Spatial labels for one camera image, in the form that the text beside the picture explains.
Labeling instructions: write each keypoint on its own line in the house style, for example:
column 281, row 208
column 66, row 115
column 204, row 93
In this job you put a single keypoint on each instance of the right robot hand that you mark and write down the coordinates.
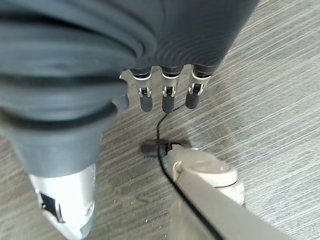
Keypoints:
column 75, row 62

